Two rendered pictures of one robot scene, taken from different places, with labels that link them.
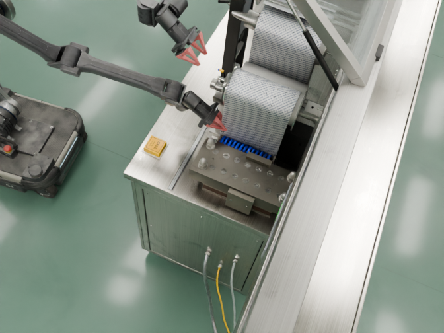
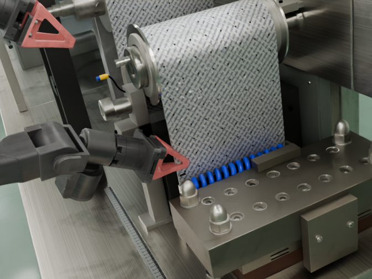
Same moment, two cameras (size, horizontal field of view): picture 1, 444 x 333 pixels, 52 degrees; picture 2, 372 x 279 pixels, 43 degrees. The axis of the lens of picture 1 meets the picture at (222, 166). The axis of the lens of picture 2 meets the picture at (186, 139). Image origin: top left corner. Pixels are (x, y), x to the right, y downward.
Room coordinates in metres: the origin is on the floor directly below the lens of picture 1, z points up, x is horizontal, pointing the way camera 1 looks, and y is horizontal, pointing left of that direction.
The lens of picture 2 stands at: (0.39, 0.43, 1.51)
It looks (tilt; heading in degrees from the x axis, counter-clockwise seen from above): 27 degrees down; 326
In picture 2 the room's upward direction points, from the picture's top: 11 degrees counter-clockwise
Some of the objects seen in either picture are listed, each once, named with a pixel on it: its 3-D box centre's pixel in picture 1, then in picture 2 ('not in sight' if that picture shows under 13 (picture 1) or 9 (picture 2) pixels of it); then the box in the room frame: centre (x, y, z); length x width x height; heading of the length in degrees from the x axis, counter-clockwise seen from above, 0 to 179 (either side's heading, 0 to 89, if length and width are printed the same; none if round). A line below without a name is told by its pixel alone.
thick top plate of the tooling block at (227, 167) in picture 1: (246, 176); (289, 194); (0.88, -0.10, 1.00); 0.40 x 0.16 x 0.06; 75
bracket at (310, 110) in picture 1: (313, 109); (283, 5); (1.02, -0.27, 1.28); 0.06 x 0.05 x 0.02; 75
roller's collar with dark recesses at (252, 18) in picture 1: (254, 20); (86, 3); (1.34, -0.03, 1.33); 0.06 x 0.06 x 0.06; 75
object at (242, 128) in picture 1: (250, 133); (228, 128); (1.00, -0.08, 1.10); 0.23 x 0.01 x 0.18; 75
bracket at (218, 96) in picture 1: (220, 108); (140, 160); (1.14, 0.05, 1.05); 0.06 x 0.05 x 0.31; 75
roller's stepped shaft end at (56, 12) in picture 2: (239, 15); (58, 10); (1.36, 0.03, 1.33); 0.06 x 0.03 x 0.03; 75
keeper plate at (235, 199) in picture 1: (239, 202); (331, 233); (0.78, -0.09, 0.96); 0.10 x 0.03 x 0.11; 75
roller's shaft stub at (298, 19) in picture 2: (309, 115); (282, 23); (1.02, -0.27, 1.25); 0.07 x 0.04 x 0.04; 75
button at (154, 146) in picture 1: (154, 146); not in sight; (1.00, 0.28, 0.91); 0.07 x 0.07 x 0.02; 75
